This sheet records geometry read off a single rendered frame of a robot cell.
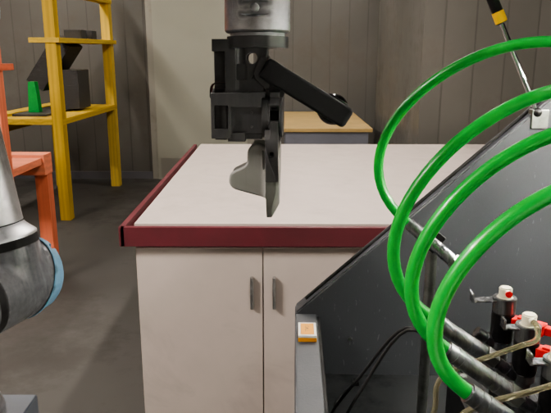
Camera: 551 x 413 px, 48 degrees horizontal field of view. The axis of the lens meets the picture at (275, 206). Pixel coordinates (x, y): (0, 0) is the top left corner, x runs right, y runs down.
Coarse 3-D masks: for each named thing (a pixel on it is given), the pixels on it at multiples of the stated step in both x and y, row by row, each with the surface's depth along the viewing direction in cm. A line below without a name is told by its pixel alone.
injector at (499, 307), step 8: (496, 296) 77; (512, 296) 77; (496, 304) 77; (504, 304) 76; (512, 304) 76; (496, 312) 77; (504, 312) 76; (512, 312) 76; (496, 320) 77; (480, 328) 78; (496, 328) 77; (480, 336) 78; (488, 336) 78; (496, 336) 77; (504, 336) 77; (512, 336) 78; (488, 344) 78; (496, 344) 78; (504, 344) 77; (504, 360) 78
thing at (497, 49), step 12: (540, 36) 76; (492, 48) 78; (504, 48) 78; (516, 48) 77; (468, 60) 80; (480, 60) 80; (444, 72) 82; (456, 72) 81; (432, 84) 83; (408, 96) 85; (420, 96) 84; (408, 108) 85; (396, 120) 86; (384, 132) 87; (384, 144) 87; (384, 156) 88; (384, 180) 89; (384, 192) 89; (396, 204) 89
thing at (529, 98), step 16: (528, 96) 63; (544, 96) 63; (496, 112) 63; (512, 112) 63; (464, 128) 64; (480, 128) 64; (448, 144) 64; (464, 144) 64; (432, 160) 65; (448, 160) 65; (432, 176) 65; (416, 192) 65; (400, 208) 66; (400, 224) 66; (400, 240) 67; (400, 272) 68; (400, 288) 68; (448, 320) 69; (448, 336) 69; (464, 336) 69; (480, 352) 69
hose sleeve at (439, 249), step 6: (408, 222) 88; (414, 222) 88; (408, 228) 88; (414, 228) 88; (420, 228) 88; (414, 234) 88; (438, 240) 88; (432, 246) 87; (438, 246) 87; (444, 246) 87; (438, 252) 87; (444, 252) 87; (450, 252) 87; (444, 258) 87; (450, 258) 87
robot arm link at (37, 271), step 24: (0, 144) 90; (0, 168) 90; (0, 192) 90; (0, 216) 90; (0, 240) 88; (24, 240) 91; (0, 264) 89; (24, 264) 91; (48, 264) 95; (24, 288) 90; (48, 288) 95; (24, 312) 91
